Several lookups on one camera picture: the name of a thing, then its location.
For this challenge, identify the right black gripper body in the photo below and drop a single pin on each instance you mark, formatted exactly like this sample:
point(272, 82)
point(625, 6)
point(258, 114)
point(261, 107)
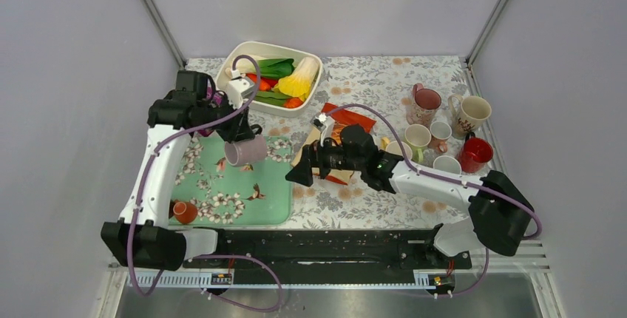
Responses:
point(330, 157)

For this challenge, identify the lilac mug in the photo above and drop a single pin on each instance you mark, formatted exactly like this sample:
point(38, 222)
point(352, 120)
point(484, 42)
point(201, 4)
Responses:
point(246, 152)

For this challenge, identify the yellow mug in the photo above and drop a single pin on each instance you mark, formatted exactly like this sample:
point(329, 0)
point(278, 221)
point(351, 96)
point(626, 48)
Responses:
point(396, 148)

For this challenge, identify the light green mug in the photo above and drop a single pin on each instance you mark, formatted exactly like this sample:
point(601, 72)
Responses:
point(417, 137)

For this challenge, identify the large pink patterned mug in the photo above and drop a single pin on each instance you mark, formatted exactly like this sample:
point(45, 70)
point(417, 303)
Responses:
point(423, 106)

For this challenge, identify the small pink mug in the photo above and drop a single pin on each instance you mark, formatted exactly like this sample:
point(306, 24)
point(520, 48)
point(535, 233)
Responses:
point(440, 134)

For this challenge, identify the salmon brown mug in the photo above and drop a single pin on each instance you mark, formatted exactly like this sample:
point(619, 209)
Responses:
point(448, 164)

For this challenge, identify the small orange mug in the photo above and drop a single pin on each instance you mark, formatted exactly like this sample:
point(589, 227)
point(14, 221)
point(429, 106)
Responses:
point(184, 212)

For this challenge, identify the cream floral mug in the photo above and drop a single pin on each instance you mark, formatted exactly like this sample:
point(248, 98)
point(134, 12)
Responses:
point(468, 114)

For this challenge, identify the red mug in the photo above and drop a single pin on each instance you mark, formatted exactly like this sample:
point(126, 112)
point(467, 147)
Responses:
point(474, 154)

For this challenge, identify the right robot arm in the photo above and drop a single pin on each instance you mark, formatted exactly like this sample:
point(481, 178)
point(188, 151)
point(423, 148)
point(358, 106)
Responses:
point(498, 215)

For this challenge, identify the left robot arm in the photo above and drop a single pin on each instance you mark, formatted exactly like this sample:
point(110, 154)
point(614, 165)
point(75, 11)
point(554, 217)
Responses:
point(141, 237)

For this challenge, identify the cassava chips bag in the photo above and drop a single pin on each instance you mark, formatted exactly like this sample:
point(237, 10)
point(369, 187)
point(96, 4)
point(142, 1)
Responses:
point(342, 119)

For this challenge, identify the purple snack packet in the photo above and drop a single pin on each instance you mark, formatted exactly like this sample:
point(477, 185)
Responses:
point(215, 98)

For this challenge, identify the toy green cucumber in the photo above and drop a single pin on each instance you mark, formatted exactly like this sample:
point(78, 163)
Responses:
point(272, 98)

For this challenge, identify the toy orange carrot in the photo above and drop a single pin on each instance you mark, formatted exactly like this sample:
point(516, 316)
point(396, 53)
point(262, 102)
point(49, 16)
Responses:
point(266, 84)

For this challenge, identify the green floral tray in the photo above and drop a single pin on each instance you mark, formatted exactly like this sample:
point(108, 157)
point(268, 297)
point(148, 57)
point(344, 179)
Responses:
point(251, 195)

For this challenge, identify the toy bok choy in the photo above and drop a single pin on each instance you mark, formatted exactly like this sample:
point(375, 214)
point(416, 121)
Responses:
point(273, 68)

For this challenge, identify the toy yellow cabbage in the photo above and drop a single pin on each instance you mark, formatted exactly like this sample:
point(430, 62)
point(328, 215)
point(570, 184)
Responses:
point(298, 83)

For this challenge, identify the white rectangular vegetable bin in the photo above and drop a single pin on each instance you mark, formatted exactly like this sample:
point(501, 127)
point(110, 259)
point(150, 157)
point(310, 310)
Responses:
point(272, 51)

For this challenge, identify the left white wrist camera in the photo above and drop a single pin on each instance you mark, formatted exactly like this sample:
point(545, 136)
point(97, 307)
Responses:
point(239, 91)

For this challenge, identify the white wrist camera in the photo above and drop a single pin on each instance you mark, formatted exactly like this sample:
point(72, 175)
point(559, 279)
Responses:
point(239, 91)
point(324, 124)

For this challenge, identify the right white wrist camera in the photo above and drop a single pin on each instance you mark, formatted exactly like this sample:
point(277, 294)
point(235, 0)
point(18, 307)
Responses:
point(324, 124)

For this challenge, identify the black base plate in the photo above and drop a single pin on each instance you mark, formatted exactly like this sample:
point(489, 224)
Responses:
point(308, 257)

